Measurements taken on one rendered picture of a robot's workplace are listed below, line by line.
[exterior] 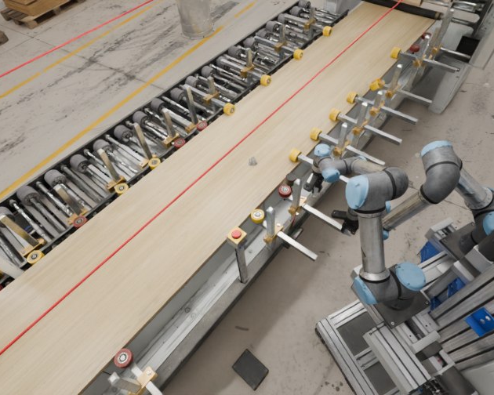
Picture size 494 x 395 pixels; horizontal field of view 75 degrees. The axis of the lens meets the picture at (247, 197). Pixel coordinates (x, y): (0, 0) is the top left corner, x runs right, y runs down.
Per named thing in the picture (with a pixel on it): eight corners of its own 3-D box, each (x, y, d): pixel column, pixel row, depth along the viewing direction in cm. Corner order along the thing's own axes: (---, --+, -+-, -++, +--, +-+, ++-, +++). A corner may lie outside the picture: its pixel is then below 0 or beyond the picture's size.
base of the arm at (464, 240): (499, 252, 155) (512, 243, 147) (476, 266, 152) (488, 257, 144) (474, 229, 163) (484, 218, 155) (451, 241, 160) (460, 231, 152)
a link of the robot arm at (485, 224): (475, 247, 147) (492, 232, 136) (467, 222, 155) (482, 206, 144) (504, 250, 145) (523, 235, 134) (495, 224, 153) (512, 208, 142)
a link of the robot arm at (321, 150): (318, 156, 156) (312, 143, 161) (315, 171, 165) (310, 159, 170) (334, 152, 156) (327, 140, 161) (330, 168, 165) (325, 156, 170)
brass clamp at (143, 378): (158, 375, 153) (156, 374, 149) (136, 402, 147) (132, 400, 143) (150, 367, 155) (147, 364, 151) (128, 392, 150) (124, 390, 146)
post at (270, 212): (274, 251, 206) (275, 208, 167) (271, 255, 205) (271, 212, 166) (270, 248, 208) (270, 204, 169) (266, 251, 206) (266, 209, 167)
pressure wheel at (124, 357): (121, 371, 156) (111, 367, 147) (124, 353, 161) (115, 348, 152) (137, 371, 156) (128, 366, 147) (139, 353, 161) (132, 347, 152)
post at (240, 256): (249, 277, 191) (244, 240, 154) (244, 284, 189) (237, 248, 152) (243, 273, 192) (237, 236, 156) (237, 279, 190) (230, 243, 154)
